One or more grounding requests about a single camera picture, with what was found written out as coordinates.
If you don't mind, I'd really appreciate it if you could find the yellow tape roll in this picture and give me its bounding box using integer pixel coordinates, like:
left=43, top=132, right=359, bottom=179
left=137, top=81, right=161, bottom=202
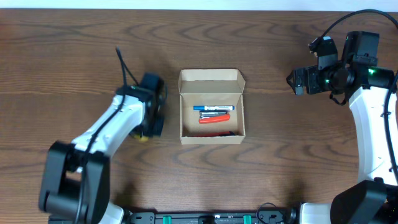
left=130, top=134, right=149, bottom=142

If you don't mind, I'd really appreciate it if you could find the black cable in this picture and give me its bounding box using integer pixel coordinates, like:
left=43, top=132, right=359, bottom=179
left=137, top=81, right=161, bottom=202
left=74, top=46, right=141, bottom=224
left=320, top=8, right=398, bottom=184

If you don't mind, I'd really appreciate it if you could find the right black cable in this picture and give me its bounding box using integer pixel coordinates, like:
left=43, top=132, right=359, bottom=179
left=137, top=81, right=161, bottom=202
left=320, top=8, right=398, bottom=184

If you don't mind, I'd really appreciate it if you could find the red stapler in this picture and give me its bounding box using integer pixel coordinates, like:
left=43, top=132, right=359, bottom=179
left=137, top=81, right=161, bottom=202
left=199, top=111, right=230, bottom=124

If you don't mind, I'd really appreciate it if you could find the left black cable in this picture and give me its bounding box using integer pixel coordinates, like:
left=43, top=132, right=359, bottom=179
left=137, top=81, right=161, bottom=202
left=74, top=46, right=141, bottom=224

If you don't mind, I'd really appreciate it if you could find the red utility knife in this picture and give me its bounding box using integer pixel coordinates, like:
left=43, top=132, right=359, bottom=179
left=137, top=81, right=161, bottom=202
left=195, top=131, right=235, bottom=138

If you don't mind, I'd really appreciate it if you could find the cardboard box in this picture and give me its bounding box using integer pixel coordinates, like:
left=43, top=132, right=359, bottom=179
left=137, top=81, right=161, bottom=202
left=178, top=68, right=246, bottom=145

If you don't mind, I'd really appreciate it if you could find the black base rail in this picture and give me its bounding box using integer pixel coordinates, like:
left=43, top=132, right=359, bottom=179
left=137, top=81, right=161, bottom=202
left=122, top=202, right=299, bottom=224

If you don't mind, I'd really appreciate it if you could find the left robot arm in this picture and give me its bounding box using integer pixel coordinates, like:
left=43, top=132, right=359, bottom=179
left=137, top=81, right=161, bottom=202
left=39, top=73, right=167, bottom=224

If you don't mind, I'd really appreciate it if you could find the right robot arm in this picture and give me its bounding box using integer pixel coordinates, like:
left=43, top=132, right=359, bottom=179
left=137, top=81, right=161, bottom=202
left=286, top=31, right=397, bottom=223

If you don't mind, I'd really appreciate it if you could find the blue whiteboard marker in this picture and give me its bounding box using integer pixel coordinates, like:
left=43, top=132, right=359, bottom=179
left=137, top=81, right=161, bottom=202
left=193, top=105, right=235, bottom=111

